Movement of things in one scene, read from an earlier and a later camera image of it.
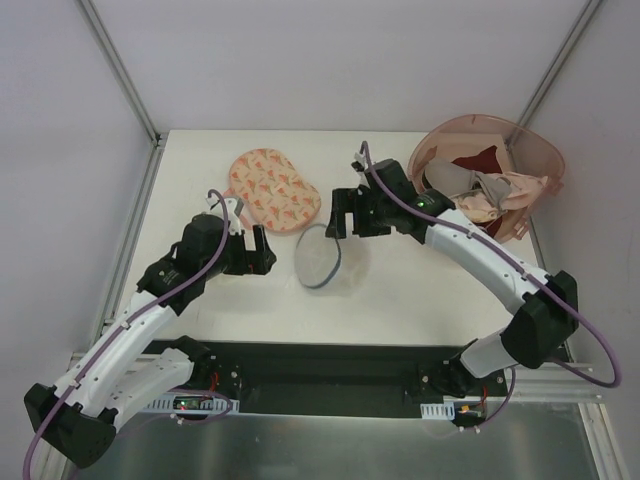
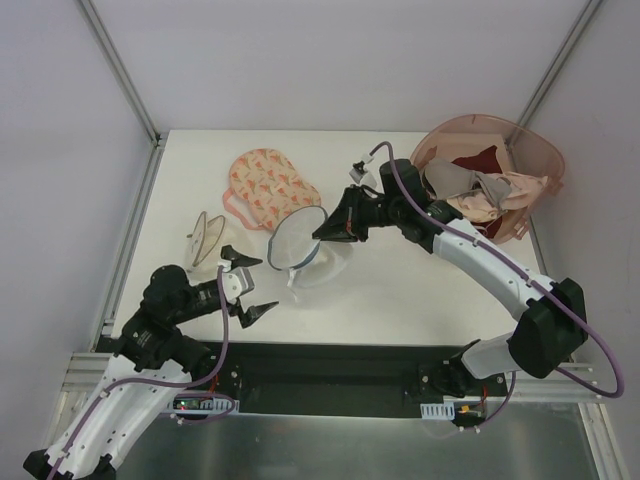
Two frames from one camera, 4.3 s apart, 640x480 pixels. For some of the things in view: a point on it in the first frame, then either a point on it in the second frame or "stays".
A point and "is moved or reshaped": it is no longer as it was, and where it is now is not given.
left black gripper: x=248 y=255 to x=236 y=306
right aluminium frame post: x=568 y=45 stays
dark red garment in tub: x=485 y=160 stays
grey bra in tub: x=456 y=178 stays
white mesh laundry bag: x=331 y=264 is moved or reshaped
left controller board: x=194 y=403 stays
